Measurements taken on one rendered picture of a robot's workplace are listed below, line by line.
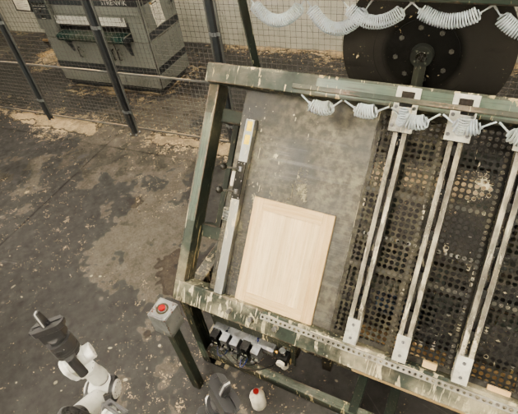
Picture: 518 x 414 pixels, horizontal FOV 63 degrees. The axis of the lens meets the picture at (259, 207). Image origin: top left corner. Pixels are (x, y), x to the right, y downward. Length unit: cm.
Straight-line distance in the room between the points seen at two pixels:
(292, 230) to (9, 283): 290
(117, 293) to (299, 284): 197
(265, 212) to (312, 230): 27
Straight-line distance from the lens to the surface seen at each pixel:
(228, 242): 226
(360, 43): 234
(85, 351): 174
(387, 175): 196
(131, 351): 340
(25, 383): 366
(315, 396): 282
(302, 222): 211
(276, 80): 211
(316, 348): 220
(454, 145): 198
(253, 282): 226
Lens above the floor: 279
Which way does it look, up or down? 43 degrees down
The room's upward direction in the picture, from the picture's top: 9 degrees counter-clockwise
